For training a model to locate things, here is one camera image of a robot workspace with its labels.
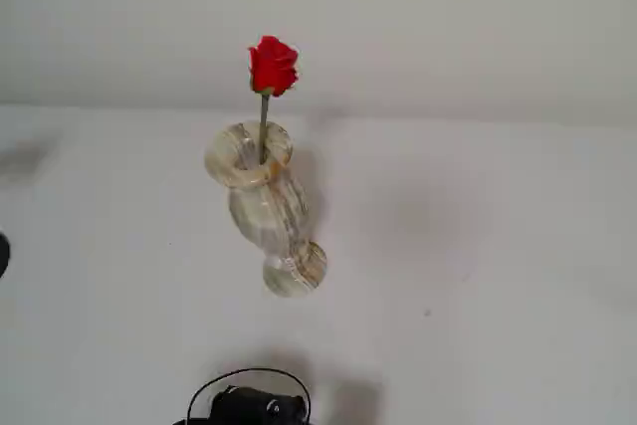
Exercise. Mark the red rose with stem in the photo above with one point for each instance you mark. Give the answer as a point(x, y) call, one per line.
point(274, 66)

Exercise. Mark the marbled onyx stone vase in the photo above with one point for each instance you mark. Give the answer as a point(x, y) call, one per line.
point(269, 211)

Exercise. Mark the black round object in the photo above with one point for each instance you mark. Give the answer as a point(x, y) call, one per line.
point(3, 256)

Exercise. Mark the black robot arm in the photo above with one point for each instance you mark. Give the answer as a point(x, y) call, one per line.
point(239, 406)

